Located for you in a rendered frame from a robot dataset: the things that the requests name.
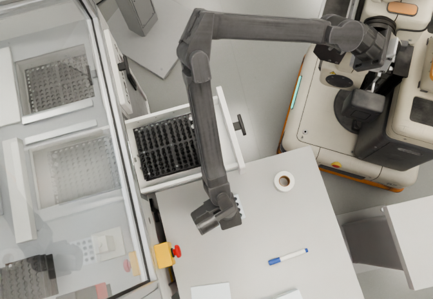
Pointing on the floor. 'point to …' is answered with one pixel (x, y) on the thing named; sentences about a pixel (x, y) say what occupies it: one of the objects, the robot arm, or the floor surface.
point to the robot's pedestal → (392, 239)
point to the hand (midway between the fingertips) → (227, 212)
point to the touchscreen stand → (145, 23)
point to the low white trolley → (263, 235)
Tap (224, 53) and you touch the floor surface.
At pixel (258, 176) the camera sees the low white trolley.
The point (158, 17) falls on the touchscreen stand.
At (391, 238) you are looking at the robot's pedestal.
